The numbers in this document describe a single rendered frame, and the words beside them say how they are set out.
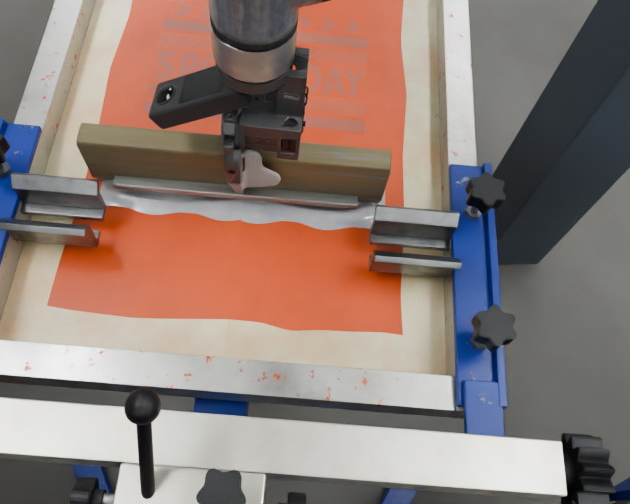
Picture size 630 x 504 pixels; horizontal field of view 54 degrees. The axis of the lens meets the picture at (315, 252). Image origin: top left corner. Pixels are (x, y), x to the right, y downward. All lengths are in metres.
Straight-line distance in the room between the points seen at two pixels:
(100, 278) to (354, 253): 0.30
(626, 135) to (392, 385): 0.90
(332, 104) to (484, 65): 1.50
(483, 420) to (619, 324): 1.35
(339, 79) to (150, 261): 0.37
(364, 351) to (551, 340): 1.21
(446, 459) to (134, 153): 0.47
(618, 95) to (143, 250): 0.91
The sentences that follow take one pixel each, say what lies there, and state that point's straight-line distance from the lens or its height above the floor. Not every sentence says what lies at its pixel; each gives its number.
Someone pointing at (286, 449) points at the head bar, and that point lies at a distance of 0.60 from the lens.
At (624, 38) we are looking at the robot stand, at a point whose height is 0.86.
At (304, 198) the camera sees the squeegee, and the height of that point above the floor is 0.99.
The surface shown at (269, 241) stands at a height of 0.95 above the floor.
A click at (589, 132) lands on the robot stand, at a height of 0.66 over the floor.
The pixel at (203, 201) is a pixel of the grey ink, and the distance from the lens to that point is 0.79.
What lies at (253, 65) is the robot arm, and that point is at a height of 1.23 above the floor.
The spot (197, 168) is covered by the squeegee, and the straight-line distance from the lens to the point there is 0.74.
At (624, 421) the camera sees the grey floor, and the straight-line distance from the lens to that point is 1.91.
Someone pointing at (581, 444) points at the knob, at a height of 1.04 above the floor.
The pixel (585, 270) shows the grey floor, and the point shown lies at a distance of 2.02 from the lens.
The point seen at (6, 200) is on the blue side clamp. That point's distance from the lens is 0.79.
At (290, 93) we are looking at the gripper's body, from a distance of 0.61.
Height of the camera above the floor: 1.64
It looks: 64 degrees down
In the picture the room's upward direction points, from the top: 9 degrees clockwise
